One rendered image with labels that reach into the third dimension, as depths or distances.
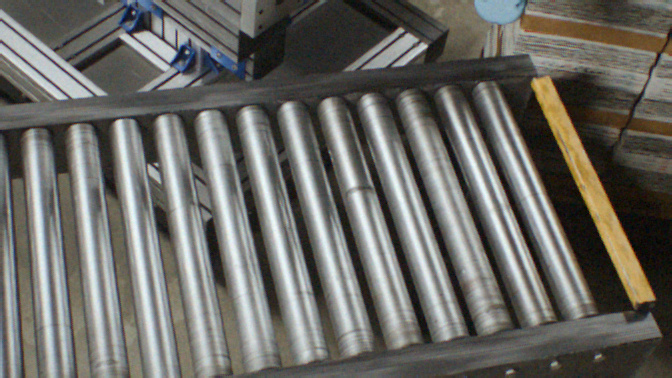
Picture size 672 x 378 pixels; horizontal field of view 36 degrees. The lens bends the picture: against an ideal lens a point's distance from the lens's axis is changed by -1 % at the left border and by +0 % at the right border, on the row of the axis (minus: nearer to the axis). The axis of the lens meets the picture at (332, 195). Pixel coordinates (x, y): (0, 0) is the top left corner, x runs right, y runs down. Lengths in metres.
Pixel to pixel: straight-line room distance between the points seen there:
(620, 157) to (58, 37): 1.34
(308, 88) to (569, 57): 0.71
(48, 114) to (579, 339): 0.83
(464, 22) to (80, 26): 1.09
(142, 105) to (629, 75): 1.05
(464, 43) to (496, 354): 1.65
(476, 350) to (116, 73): 1.33
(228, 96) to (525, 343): 0.59
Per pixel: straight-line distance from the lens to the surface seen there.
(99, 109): 1.59
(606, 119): 2.29
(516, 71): 1.73
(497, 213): 1.53
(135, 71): 2.46
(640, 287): 1.50
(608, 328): 1.47
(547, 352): 1.42
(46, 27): 2.58
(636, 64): 2.18
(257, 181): 1.51
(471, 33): 2.97
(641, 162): 2.41
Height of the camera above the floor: 1.99
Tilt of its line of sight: 52 degrees down
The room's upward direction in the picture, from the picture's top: 10 degrees clockwise
